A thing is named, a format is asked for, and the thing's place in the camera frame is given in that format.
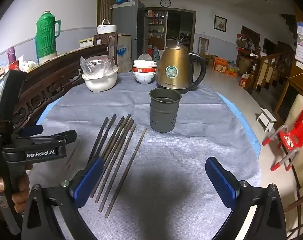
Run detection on grey metal chopstick holder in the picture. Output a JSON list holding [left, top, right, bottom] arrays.
[[149, 88, 182, 133]]

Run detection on white plastic bags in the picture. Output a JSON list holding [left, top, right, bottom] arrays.
[[20, 59, 41, 71]]

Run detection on carved dark wooden chair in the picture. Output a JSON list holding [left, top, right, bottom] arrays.
[[13, 44, 109, 130]]

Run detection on wooden stair railing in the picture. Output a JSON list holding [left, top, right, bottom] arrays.
[[251, 51, 295, 93]]

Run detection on framed wall picture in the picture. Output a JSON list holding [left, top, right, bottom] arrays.
[[213, 15, 227, 32]]

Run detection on green thermos flask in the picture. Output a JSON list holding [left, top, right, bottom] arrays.
[[36, 10, 61, 58]]

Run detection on grey tablecloth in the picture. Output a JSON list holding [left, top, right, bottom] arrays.
[[37, 72, 263, 240]]

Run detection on person's left hand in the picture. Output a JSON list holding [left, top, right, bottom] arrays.
[[0, 164, 33, 214]]

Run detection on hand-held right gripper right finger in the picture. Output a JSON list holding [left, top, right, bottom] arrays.
[[205, 156, 287, 240]]

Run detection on wooden dining chair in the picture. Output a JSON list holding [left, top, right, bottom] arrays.
[[198, 37, 209, 55]]

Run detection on white pot with handle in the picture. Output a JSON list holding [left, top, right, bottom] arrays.
[[97, 19, 117, 35]]

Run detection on orange cardboard box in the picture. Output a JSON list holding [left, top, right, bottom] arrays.
[[213, 57, 228, 73]]

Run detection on row of dark chopsticks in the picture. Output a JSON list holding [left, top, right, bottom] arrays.
[[87, 114, 147, 218]]

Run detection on white bowl red band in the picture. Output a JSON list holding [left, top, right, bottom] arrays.
[[133, 60, 157, 68], [133, 66, 157, 73]]

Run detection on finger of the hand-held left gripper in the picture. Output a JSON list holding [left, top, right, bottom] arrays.
[[19, 124, 44, 137], [29, 129, 77, 146]]

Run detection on gold electric kettle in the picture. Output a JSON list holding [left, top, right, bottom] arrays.
[[156, 39, 207, 92]]

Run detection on clear plastic bag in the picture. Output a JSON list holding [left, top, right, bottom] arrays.
[[80, 56, 117, 77]]

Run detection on white chest freezer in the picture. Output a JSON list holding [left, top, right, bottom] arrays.
[[80, 33, 132, 73]]

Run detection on white plastic basin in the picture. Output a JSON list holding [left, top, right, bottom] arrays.
[[82, 66, 119, 92]]

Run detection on grey refrigerator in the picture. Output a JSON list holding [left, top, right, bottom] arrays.
[[112, 0, 145, 73]]

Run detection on small white stool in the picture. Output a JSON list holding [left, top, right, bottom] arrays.
[[256, 108, 277, 132]]

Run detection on red packet box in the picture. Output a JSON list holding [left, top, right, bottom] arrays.
[[9, 60, 23, 71]]

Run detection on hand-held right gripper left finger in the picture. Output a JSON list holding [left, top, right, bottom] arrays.
[[21, 156, 104, 240]]

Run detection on shelf cabinet with bottles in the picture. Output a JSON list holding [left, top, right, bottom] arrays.
[[145, 9, 168, 50]]

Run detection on beige cushioned wooden chair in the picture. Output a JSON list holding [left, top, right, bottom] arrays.
[[279, 94, 303, 240]]

